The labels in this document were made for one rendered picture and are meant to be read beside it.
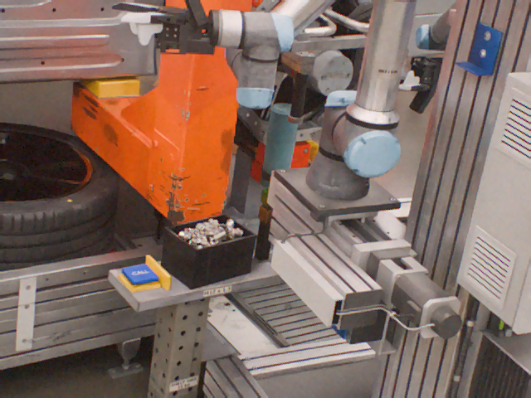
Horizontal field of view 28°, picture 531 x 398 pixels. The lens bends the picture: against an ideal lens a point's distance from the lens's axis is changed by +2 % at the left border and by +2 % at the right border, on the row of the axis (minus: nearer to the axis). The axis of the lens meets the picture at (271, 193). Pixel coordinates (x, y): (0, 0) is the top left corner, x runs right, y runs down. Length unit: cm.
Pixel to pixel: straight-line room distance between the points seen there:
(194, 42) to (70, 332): 113
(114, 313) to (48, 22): 83
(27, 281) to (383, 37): 117
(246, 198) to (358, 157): 134
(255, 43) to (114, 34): 109
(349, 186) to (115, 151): 92
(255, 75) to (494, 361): 82
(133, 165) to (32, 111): 195
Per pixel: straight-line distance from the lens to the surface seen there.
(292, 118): 304
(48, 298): 292
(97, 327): 304
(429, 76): 329
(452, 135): 235
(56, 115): 493
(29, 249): 296
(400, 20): 221
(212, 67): 273
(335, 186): 244
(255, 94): 219
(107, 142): 318
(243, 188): 357
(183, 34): 212
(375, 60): 223
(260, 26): 215
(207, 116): 278
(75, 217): 298
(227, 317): 335
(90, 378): 316
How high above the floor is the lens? 182
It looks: 24 degrees down
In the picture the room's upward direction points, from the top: 9 degrees clockwise
